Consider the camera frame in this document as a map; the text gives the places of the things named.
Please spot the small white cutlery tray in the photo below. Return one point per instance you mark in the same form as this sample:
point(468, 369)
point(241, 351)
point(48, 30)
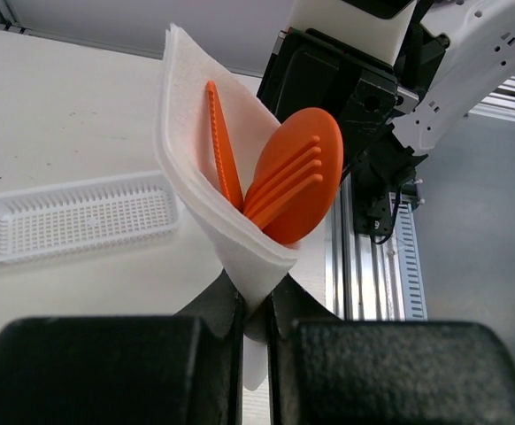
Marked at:
point(52, 220)

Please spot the orange plastic knife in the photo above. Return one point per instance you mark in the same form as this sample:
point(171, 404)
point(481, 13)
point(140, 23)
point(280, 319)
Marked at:
point(229, 183)

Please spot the white paper napkin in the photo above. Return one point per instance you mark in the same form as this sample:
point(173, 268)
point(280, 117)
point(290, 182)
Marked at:
point(254, 262)

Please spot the white slotted cable duct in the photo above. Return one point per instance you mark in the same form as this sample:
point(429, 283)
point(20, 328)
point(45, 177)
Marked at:
point(407, 254)

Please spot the aluminium mounting rail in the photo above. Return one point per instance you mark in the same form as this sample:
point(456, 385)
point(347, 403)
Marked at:
point(363, 280)

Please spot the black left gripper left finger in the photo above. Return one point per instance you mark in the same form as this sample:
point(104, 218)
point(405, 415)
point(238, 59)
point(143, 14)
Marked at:
point(184, 368)

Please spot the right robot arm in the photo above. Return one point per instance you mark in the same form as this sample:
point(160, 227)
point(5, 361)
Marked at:
point(480, 57)

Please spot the orange plastic spoon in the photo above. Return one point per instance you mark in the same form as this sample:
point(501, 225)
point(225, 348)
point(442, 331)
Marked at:
point(309, 209)

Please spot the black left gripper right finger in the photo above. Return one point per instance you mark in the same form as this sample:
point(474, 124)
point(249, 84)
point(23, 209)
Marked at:
point(325, 370)

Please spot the orange plastic fork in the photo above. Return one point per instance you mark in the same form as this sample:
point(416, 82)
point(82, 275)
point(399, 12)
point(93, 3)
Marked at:
point(288, 166)

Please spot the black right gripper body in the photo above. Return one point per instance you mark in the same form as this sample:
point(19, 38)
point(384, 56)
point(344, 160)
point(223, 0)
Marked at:
point(364, 62)

